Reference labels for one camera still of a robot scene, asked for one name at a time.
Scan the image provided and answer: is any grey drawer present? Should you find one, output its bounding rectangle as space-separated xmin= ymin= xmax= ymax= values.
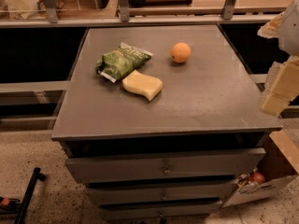
xmin=100 ymin=201 xmax=222 ymax=220
xmin=87 ymin=180 xmax=236 ymax=206
xmin=65 ymin=147 xmax=265 ymax=183

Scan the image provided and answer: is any orange fruit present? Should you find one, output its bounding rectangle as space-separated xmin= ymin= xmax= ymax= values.
xmin=170 ymin=43 xmax=191 ymax=63

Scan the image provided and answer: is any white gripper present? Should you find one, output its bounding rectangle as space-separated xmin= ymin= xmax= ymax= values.
xmin=257 ymin=0 xmax=299 ymax=117

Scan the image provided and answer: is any top grey drawer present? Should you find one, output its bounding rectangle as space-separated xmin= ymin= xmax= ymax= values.
xmin=65 ymin=147 xmax=265 ymax=183

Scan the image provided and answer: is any bottom grey drawer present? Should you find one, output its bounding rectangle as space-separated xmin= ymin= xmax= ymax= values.
xmin=100 ymin=201 xmax=222 ymax=220

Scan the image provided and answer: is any green jalapeno chip bag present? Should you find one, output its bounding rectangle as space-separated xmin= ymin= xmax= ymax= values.
xmin=95 ymin=42 xmax=152 ymax=83

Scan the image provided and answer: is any metal shelf rail frame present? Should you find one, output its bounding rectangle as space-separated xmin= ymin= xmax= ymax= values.
xmin=0 ymin=0 xmax=293 ymax=28

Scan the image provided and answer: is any white cardboard box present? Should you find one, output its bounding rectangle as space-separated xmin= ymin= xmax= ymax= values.
xmin=223 ymin=131 xmax=299 ymax=207

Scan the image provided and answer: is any yellow wavy sponge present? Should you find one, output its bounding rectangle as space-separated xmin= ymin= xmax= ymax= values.
xmin=122 ymin=70 xmax=163 ymax=102

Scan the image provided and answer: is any middle grey drawer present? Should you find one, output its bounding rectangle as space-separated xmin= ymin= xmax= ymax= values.
xmin=87 ymin=180 xmax=236 ymax=206

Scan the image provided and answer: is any red onion in box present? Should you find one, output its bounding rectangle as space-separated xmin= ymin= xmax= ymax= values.
xmin=250 ymin=172 xmax=265 ymax=184

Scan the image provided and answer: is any grey drawer cabinet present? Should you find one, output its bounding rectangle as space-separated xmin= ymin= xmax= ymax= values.
xmin=52 ymin=25 xmax=281 ymax=211

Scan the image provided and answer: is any black metal stand leg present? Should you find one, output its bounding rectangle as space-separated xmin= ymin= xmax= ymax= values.
xmin=14 ymin=167 xmax=46 ymax=224

